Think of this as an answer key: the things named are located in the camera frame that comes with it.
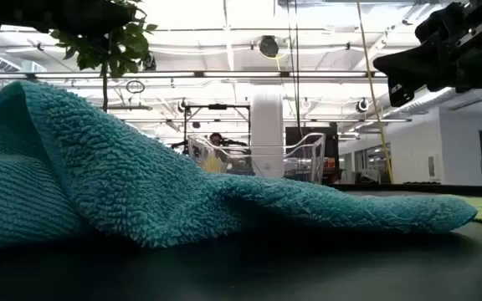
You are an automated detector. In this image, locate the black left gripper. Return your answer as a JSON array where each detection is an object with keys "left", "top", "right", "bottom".
[{"left": 0, "top": 0, "right": 138, "bottom": 39}]

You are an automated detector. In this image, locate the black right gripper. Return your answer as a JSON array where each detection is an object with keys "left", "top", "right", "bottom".
[{"left": 372, "top": 0, "right": 482, "bottom": 108}]

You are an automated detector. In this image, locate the teal microfiber towel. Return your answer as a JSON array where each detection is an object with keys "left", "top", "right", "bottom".
[{"left": 0, "top": 80, "right": 479, "bottom": 253}]

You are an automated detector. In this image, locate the green leafy plant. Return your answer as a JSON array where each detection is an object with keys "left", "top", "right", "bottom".
[{"left": 49, "top": 0, "right": 159, "bottom": 113}]

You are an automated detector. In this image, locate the clear plastic bin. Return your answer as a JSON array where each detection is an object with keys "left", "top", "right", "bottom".
[{"left": 187, "top": 132, "right": 327, "bottom": 185}]

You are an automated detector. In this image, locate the white round pillar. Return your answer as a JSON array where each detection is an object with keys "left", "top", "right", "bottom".
[{"left": 250, "top": 92, "right": 285, "bottom": 180}]

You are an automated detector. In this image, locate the person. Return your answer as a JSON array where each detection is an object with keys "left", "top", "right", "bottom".
[{"left": 201, "top": 132, "right": 228, "bottom": 174}]

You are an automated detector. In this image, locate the white wall box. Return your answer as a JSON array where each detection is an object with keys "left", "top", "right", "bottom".
[{"left": 427, "top": 152, "right": 443, "bottom": 182}]

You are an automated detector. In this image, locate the black hanging cable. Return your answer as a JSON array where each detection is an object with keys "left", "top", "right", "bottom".
[{"left": 285, "top": 0, "right": 305, "bottom": 139}]

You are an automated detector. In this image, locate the hanging black ring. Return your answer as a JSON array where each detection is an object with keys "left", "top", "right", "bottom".
[{"left": 125, "top": 79, "right": 146, "bottom": 94}]

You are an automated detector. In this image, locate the black ceiling camera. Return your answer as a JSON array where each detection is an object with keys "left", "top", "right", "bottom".
[{"left": 257, "top": 34, "right": 280, "bottom": 59}]

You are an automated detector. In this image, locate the black metal frame rig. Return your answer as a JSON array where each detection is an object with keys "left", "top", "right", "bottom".
[{"left": 183, "top": 103, "right": 253, "bottom": 156}]

